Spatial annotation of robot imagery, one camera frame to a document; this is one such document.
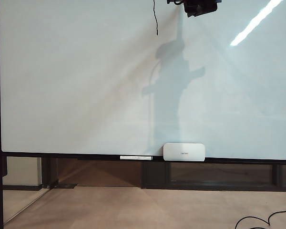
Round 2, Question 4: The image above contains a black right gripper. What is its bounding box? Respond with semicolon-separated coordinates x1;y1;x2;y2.
166;0;222;19

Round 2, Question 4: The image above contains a white glass whiteboard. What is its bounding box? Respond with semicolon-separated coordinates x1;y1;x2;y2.
0;0;286;161

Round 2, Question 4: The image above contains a white whiteboard eraser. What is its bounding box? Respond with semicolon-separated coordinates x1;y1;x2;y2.
163;142;206;163

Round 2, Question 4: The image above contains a white marker with black cap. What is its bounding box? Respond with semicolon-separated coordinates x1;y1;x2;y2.
120;155;154;161

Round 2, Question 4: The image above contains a black whiteboard pen tray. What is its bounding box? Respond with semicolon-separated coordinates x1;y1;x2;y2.
1;150;286;166

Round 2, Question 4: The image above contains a dark low cabinet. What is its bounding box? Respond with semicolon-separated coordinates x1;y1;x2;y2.
140;162;286;192

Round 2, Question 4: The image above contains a dark door post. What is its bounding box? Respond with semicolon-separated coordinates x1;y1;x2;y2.
41;157;59;189

